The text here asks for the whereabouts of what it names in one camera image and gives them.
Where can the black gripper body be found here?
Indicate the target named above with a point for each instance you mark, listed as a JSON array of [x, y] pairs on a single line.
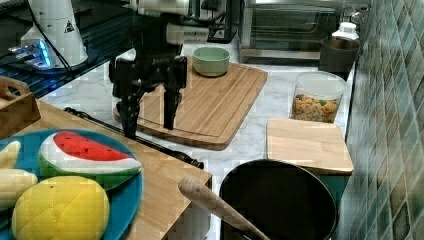
[[157, 61]]

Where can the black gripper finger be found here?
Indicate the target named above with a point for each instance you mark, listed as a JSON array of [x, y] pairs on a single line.
[[129, 109], [172, 99]]

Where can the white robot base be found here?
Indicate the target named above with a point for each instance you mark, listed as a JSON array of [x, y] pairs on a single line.
[[54, 41]]

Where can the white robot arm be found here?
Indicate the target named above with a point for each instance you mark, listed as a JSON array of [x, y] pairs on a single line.
[[189, 27]]

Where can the wooden drawer cabinet top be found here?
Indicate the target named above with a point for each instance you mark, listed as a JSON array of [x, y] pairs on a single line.
[[163, 212]]

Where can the bamboo cutting board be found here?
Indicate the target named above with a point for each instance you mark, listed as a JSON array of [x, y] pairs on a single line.
[[211, 110]]

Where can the light green bowl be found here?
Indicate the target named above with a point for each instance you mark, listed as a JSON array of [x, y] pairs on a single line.
[[211, 61]]

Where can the plush watermelon slice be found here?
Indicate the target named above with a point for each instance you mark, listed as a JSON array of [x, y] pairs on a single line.
[[68, 153]]

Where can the blue plate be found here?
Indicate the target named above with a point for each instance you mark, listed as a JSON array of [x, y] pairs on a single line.
[[124, 199]]

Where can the toaster oven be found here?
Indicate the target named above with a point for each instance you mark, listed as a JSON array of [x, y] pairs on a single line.
[[286, 29]]

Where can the plush yellow mango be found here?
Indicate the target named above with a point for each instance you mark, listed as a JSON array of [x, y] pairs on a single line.
[[61, 208]]

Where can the plush banana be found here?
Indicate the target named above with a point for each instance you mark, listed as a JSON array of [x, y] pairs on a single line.
[[13, 182]]

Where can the clear cereal jar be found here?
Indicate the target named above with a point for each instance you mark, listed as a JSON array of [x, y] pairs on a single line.
[[317, 97]]

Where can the small light wooden board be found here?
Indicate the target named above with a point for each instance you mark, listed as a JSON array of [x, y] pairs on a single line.
[[317, 146]]

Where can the black frying pan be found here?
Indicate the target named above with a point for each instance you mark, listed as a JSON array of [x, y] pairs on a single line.
[[284, 201]]

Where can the dark brown pot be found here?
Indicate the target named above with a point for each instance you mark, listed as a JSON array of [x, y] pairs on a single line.
[[337, 56]]

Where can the white bottle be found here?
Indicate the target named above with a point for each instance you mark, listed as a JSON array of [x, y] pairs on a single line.
[[346, 30]]

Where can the wooden pan handle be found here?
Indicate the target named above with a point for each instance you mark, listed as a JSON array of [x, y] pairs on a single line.
[[204, 197]]

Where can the wooden tray with handle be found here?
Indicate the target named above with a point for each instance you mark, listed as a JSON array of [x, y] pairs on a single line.
[[18, 107]]

